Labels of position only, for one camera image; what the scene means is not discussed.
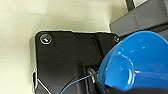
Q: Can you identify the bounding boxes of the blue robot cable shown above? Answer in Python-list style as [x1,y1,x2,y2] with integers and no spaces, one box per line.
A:
[62,70,100,94]

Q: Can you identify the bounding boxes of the blue bowl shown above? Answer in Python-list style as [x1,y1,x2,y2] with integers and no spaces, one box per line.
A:
[97,30,168,93]

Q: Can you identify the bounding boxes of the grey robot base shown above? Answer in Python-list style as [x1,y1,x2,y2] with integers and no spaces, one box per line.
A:
[29,30,121,94]

